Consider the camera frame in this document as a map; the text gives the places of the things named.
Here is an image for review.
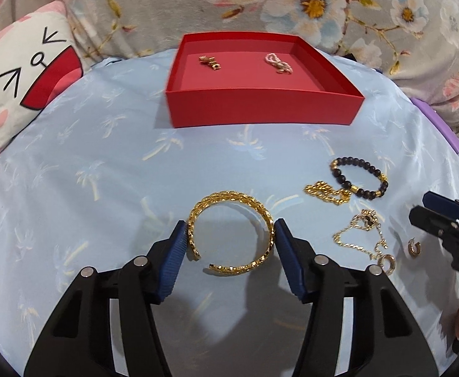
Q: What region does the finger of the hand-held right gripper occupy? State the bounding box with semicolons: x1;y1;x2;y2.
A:
423;191;459;224
409;205;459;244

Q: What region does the pearl bracelet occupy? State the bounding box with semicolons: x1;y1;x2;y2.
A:
264;52;295;75

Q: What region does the grey floral blanket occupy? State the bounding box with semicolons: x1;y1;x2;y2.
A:
0;0;459;142

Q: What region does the light blue palm-print cloth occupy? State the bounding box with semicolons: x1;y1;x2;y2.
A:
0;49;459;377

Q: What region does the gold braided bangle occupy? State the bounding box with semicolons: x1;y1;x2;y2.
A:
185;192;276;276

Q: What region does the black bead bracelet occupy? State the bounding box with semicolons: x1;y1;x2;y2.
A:
329;156;389;199

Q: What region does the purple mat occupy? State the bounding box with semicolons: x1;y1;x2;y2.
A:
410;96;459;155

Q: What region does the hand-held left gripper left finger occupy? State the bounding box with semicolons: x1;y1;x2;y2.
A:
23;220;187;377

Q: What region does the red cardboard box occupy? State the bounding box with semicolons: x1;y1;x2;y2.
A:
164;33;366;128

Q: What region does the thin gold pendant chain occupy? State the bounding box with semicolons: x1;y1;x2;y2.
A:
332;209;389;262

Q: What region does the chunky gold chain bracelet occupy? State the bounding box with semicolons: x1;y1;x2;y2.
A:
303;180;353;207

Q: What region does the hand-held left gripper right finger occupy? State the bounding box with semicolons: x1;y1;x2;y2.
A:
274;219;439;377

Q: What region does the white cat face pillow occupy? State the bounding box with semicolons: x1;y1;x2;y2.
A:
0;0;85;166

